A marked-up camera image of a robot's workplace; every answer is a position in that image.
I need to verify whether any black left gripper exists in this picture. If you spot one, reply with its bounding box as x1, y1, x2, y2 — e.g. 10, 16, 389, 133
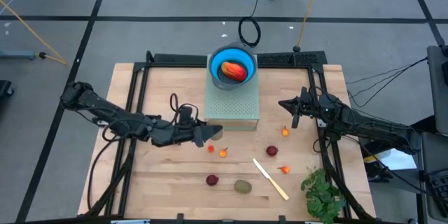
173, 120, 223, 148

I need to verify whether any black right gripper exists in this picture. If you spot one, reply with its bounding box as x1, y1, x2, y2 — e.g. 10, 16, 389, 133
279, 86, 332, 129

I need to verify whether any red orange mango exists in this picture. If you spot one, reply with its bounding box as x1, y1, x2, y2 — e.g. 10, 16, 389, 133
220, 61, 249, 83

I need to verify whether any blue collapsible bowl grey rim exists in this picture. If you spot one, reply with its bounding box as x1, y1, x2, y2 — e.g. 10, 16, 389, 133
208, 41, 258, 92

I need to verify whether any green perforated metal shelf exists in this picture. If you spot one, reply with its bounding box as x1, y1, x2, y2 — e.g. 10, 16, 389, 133
204, 52, 261, 132

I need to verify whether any green leafy potted plant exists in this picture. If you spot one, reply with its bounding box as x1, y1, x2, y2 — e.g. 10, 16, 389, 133
300, 167, 347, 224

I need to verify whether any white sheet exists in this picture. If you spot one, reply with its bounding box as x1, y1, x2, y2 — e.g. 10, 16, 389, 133
382, 148, 418, 172

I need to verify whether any grey cabinet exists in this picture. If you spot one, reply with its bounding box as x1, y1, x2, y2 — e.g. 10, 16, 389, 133
426, 44, 448, 134

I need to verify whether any black keyboard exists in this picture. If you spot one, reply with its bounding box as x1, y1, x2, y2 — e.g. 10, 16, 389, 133
427, 168, 448, 201

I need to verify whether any grey metal stand foot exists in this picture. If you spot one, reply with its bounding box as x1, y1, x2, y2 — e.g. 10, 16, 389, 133
0, 49, 36, 60

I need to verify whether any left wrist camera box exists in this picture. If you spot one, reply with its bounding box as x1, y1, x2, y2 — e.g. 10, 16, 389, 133
179, 106, 194, 126

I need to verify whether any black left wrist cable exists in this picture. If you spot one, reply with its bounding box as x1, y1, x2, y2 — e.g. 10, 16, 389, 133
169, 92, 199, 124

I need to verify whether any cream-handled paring knife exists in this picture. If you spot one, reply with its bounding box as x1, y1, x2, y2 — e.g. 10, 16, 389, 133
252, 157, 291, 202

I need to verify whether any black aluminium rig frame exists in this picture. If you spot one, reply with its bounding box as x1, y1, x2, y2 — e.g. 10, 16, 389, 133
83, 50, 377, 224

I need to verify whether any black coiled floor cable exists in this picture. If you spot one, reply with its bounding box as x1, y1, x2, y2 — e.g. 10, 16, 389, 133
238, 0, 267, 48

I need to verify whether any thin black cable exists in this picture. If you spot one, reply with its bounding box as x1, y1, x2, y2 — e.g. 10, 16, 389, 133
345, 57, 428, 109

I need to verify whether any yellow hanging cable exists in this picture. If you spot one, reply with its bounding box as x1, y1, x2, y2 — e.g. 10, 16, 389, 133
295, 0, 326, 52

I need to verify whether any silver corner bracket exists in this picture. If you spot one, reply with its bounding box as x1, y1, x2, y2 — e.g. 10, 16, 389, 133
111, 218, 151, 224

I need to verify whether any black arm base cable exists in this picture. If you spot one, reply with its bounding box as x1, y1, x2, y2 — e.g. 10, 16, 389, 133
86, 136, 118, 214

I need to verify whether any yellow floor cable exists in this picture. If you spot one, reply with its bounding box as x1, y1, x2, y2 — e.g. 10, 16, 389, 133
0, 0, 68, 66

